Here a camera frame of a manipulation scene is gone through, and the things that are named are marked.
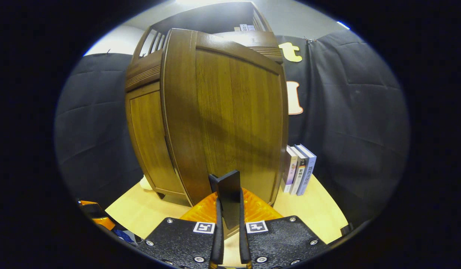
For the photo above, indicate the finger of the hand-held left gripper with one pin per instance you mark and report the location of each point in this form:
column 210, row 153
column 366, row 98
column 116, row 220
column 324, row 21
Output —
column 103, row 223

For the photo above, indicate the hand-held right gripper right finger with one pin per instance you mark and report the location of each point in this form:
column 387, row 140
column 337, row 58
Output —
column 244, row 239

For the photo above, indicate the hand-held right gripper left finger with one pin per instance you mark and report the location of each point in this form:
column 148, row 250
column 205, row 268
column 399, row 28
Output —
column 217, row 239

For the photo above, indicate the brown wooden shoe cabinet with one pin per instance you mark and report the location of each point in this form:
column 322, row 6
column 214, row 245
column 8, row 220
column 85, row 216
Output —
column 215, row 18

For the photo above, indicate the cream-coloured small object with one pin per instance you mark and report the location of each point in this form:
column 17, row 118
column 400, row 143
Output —
column 146, row 184

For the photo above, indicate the blue book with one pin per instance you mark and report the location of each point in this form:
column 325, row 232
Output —
column 307, row 175

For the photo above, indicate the black backdrop cloth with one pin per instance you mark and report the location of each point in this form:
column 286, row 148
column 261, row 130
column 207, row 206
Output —
column 357, row 112

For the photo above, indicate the metal clip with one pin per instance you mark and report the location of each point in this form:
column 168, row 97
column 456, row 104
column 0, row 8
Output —
column 309, row 39

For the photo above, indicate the small ceiling light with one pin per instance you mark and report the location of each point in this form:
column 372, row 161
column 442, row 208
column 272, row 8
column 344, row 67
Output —
column 343, row 25

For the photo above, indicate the large ceiling light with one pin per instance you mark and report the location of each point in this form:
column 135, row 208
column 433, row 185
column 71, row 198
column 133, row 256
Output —
column 211, row 2

